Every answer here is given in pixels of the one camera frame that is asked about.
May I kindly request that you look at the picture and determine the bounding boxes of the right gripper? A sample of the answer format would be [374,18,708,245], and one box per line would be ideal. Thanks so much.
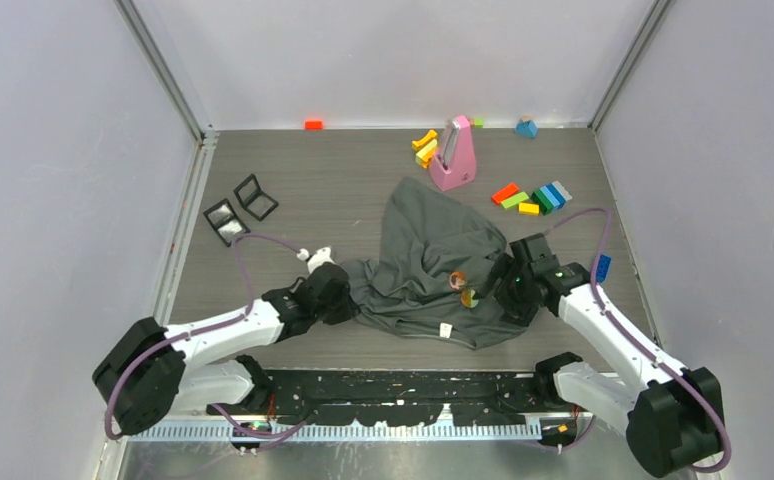
[472,253,538,328]

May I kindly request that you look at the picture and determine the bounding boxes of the grey t-shirt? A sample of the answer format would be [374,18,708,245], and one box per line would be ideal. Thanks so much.
[340,177,526,350]

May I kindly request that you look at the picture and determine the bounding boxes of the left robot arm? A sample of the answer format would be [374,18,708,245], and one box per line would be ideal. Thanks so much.
[92,262,356,440]

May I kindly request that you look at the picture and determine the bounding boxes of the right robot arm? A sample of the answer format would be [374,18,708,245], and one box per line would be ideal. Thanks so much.
[478,234,731,478]

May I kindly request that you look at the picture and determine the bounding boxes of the black brooch box far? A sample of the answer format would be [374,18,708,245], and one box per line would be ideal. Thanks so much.
[233,174,279,221]

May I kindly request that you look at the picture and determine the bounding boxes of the black brooch box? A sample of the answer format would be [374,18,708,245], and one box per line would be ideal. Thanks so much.
[203,198,251,247]
[233,174,279,221]

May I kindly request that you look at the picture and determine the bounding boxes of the black brooch box near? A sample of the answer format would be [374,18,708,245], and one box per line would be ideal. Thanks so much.
[203,198,251,247]

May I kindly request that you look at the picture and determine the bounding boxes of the small yellow block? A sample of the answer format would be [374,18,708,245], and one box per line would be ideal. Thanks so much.
[518,202,541,216]

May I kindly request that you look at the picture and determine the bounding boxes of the lime green block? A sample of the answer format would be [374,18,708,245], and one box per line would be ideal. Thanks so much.
[500,191,530,210]

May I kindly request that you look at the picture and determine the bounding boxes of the orange long block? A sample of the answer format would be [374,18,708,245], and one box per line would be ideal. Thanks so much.
[491,183,520,205]

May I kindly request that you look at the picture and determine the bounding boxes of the blue flat brick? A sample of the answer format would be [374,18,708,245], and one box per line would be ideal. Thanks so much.
[595,254,612,284]

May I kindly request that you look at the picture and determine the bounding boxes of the stacked blue green bricks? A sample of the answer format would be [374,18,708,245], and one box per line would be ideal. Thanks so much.
[530,181,572,215]

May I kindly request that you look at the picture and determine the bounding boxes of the pink metronome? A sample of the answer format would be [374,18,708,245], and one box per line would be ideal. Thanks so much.
[428,115,477,192]

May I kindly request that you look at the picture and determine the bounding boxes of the blue triangular block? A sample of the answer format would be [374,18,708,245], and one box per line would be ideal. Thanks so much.
[514,116,539,138]

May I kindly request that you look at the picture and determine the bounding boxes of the yellow curved blocks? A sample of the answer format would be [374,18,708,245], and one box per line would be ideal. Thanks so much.
[411,130,438,168]

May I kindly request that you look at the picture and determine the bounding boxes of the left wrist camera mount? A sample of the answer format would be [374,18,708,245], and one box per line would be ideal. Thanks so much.
[296,246,334,274]

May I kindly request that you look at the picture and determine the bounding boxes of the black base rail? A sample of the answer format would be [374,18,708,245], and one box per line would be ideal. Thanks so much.
[105,368,706,445]

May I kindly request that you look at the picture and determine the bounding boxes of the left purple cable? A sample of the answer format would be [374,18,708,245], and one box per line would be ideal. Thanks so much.
[103,233,315,455]

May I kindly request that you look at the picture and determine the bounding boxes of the red block by wall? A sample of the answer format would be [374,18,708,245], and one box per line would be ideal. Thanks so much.
[304,118,324,130]

